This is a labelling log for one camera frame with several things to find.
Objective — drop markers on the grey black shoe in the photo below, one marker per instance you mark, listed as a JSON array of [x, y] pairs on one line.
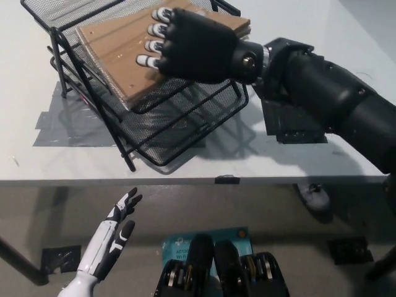
[[315, 199]]

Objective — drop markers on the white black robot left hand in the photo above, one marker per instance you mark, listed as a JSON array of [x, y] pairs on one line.
[[102, 244]]

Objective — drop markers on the black tape patch on table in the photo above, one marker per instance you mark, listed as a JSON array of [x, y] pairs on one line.
[[294, 130]]

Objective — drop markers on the grey tape patch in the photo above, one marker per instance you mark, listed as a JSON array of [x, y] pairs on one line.
[[52, 127]]

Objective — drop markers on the spiral notebook brown cardboard cover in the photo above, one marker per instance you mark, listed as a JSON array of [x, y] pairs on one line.
[[117, 55]]

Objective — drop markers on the black mesh two-tier file tray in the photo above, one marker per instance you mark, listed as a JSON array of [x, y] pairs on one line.
[[161, 145]]

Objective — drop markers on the black table leg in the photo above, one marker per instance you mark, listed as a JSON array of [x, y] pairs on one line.
[[21, 266], [383, 267]]

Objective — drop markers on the thin black thread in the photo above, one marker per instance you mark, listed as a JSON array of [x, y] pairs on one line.
[[365, 74]]

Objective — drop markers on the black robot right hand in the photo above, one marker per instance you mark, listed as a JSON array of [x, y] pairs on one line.
[[201, 49]]

